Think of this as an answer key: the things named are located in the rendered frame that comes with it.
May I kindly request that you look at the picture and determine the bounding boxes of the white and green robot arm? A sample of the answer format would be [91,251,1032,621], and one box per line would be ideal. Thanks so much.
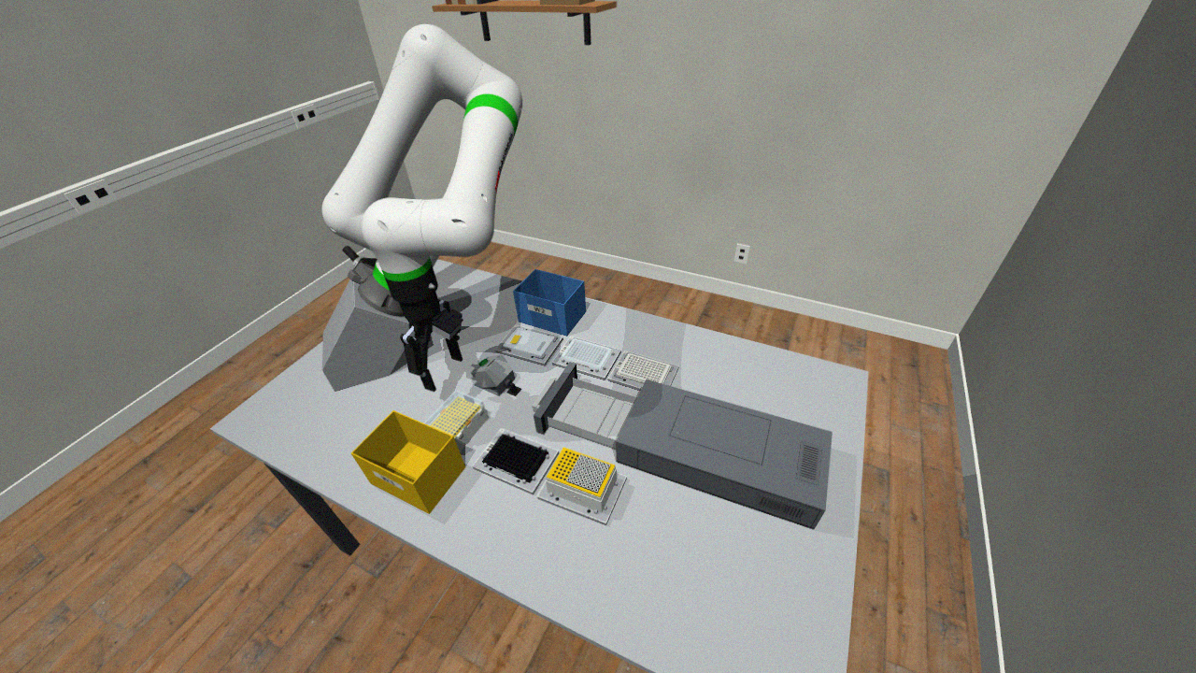
[322,24,521,317]

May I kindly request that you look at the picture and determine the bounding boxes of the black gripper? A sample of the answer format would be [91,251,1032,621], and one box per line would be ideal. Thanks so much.
[399,293,463,392]

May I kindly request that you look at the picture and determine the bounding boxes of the blue bin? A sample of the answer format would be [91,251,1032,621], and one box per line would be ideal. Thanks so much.
[513,269,586,336]

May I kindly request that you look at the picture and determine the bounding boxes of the yellow waste bin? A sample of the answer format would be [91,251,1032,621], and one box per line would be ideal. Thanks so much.
[350,411,465,514]

